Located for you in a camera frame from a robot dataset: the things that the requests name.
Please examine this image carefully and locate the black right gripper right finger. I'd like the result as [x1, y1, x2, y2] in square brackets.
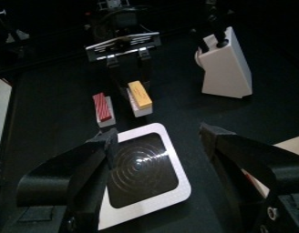
[197, 122, 299, 233]

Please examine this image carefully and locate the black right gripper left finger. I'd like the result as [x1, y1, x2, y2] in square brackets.
[16, 127, 120, 233]

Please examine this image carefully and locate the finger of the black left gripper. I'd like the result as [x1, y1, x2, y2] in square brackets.
[137, 49, 155, 89]
[105, 57, 127, 98]

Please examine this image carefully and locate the yellow egg sushi toy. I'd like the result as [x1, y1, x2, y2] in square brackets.
[127, 80, 155, 118]

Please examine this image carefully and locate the red striped sushi toy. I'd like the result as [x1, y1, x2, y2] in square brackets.
[90, 92, 116, 128]

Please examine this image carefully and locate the white toy stove black plate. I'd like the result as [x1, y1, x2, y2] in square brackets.
[97, 122, 193, 231]

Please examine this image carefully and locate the white toy knife block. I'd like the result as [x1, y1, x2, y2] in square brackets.
[195, 25, 254, 100]

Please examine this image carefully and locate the white flat panel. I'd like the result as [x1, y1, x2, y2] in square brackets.
[0, 77, 13, 171]

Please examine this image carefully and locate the black toy knife handle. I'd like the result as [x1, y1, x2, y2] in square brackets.
[204, 0, 231, 48]

